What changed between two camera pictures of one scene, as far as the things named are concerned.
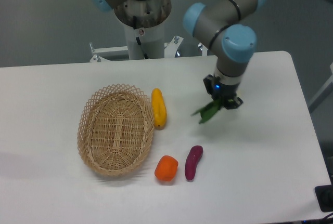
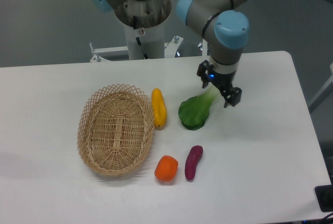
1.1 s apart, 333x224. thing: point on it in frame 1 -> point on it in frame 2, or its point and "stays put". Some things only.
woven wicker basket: x=116 y=130 stays put
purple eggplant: x=194 y=154 stays put
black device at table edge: x=324 y=195 stays put
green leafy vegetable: x=208 y=110 -> x=194 y=111
